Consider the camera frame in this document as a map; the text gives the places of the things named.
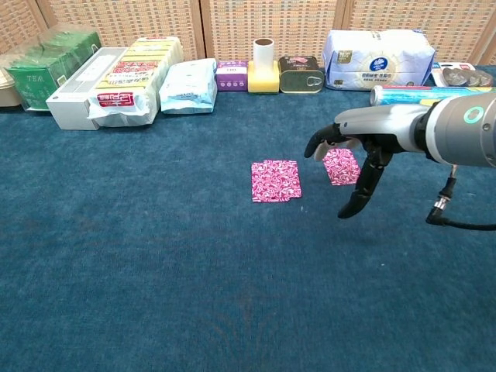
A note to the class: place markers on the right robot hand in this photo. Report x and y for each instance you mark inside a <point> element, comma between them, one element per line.
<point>379,120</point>

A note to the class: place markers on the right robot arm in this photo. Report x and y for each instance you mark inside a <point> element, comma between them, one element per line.
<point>457,131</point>

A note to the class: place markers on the white blue tissue pack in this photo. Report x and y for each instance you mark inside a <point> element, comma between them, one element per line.
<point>379,62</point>

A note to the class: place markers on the black gold luncheon meat can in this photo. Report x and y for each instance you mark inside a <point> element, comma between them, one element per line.
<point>298,77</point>

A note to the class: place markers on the correction tape blister pack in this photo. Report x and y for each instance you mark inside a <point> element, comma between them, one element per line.
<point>465,75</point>

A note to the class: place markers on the yellow scouring sponge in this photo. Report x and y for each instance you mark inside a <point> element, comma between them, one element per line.
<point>263,83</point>

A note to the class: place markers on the cardboard paper tube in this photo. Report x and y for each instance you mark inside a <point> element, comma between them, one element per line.
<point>264,56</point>

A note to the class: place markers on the woven bamboo folding screen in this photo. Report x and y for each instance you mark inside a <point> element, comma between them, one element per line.
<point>263,23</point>

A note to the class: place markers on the small purple box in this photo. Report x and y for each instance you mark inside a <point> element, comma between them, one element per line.
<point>231,79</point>

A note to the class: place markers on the light blue wet wipes pack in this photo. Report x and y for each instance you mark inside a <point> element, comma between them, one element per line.
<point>190,89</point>

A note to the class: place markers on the yellow sponge multipack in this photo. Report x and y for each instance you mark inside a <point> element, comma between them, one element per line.
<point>135,69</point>

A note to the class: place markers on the teal felt table cover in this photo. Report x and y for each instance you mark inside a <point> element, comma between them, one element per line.
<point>155,271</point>

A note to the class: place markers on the white power strip box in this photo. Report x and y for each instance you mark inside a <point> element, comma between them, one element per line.
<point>73,104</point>

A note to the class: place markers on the clear box green tea bags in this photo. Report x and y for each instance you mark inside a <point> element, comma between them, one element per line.
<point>35,85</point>

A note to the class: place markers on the beige lidded lunch box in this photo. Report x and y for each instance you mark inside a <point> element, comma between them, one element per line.
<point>7,93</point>

